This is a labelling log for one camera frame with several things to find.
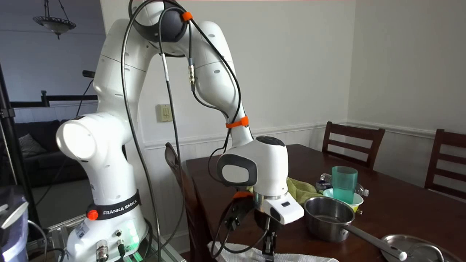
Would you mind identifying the dark sofa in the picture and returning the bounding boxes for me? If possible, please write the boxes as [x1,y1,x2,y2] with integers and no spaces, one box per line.
[13,119,90,189]

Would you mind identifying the dark wooden slat chair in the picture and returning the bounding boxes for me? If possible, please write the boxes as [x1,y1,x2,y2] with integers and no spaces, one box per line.
[423,127,466,202]
[163,141,215,262]
[320,120,387,170]

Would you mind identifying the hanging chandelier lamp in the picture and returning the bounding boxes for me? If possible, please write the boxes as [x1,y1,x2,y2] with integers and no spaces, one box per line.
[32,0,77,40]

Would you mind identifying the beige wall switch plate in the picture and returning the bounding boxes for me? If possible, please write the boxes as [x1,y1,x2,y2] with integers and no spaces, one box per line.
[154,101,173,123]

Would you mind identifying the black tripod stand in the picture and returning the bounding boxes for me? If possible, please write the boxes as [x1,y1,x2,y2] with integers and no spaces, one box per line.
[0,63,43,229]

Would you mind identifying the steel pot with handle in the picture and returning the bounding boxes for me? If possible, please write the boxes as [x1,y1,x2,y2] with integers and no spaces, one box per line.
[303,194,409,262]

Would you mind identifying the blue grey plastic container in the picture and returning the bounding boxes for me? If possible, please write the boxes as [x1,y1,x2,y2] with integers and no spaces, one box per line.
[0,184,30,262]

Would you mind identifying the grey sofa cushion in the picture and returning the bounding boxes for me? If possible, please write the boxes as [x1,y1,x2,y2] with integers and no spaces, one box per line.
[16,132,43,158]

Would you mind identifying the black boom bar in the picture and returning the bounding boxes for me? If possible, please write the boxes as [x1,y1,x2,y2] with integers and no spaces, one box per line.
[8,68,99,109]

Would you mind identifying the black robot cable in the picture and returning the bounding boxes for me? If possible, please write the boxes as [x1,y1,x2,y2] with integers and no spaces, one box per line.
[118,0,244,258]

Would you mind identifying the small teal rimmed bowl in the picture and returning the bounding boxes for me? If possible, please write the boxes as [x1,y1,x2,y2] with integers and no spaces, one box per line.
[321,186,365,213]

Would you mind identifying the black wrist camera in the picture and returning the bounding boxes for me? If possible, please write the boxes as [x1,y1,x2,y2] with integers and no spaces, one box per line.
[222,193,256,234]

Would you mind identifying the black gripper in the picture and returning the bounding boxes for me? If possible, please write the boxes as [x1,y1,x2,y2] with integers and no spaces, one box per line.
[252,212,284,262]

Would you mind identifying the teal plastic cup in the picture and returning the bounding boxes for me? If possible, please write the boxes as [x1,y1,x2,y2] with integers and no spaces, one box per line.
[330,164,359,205]

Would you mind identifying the green cloth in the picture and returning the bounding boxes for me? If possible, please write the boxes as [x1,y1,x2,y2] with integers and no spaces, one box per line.
[285,175,324,205]

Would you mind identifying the steel pot lid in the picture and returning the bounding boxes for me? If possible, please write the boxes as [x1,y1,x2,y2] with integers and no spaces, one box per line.
[378,232,460,262]

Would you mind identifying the silver metal dish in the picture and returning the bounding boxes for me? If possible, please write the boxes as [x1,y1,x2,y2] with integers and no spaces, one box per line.
[314,171,371,197]

